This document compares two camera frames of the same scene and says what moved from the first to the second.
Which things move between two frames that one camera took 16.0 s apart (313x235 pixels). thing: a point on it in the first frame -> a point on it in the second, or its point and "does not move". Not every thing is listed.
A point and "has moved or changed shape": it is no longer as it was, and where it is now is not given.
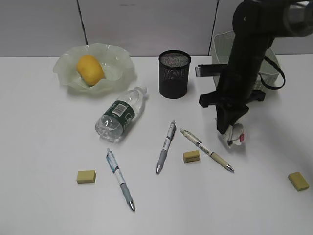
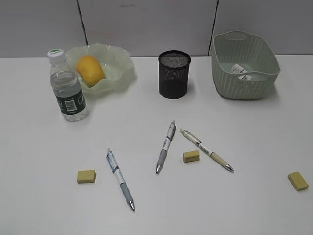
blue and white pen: x=116 y=169 does not move
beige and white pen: x=198 y=143 does not move
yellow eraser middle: x=191 y=156 does not move
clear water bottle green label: x=109 y=127 -> x=65 y=82
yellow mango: x=90 y=69 does not move
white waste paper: x=235 y=135 has moved or changed shape
